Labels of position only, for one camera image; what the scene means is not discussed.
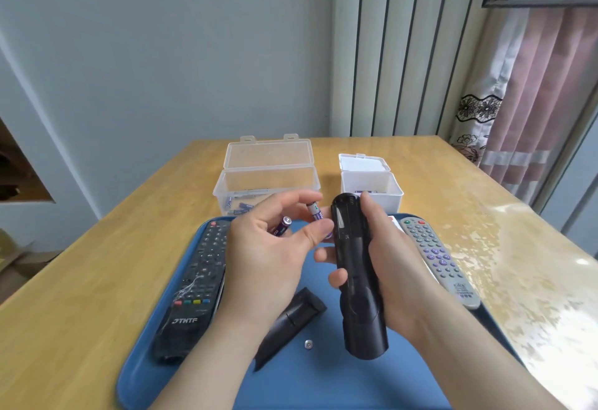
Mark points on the person's right hand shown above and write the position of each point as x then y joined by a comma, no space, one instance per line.
401,279

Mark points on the clear plastic box with lid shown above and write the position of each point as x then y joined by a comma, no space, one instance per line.
268,162

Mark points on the white remote with red button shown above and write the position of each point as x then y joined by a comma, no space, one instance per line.
393,223

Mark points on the brown cardboard box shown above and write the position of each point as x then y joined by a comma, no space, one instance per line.
21,265

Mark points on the black remote with coloured buttons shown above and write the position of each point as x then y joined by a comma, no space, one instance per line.
196,283

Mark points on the pile of purple batteries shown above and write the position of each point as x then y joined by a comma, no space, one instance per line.
240,206

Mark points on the purple battery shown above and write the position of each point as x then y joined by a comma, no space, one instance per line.
316,211
282,227

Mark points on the blue plastic tray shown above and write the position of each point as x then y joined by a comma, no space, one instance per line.
322,384

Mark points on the white ribbed wall panel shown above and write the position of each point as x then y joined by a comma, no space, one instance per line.
406,45

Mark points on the person's left hand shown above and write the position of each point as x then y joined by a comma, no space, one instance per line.
250,265

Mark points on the white plastic box with lid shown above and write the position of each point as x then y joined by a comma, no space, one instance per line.
369,176

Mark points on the grey remote with purple buttons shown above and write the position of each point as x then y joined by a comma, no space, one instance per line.
439,260

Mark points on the person's left forearm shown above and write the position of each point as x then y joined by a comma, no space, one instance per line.
219,358

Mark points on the person's left thumb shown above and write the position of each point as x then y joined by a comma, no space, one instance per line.
314,234

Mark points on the person's right thumb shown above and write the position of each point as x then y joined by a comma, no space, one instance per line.
372,213

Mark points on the person's right forearm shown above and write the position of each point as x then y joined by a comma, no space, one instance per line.
472,358

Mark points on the row of batteries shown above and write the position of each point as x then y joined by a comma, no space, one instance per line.
366,191

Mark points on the pink and white curtain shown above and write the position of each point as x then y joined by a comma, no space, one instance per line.
528,111

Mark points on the plain black remote control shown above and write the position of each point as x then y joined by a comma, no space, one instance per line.
357,293

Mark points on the black battery cover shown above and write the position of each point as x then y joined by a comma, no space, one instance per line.
292,321

